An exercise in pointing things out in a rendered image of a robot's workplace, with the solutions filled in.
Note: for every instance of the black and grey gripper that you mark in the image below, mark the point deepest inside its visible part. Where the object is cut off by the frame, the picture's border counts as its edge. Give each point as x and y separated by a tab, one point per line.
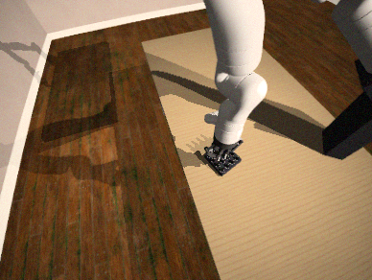
221	149

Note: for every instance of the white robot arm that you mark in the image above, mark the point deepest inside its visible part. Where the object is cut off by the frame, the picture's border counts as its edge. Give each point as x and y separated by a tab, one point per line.
238	29

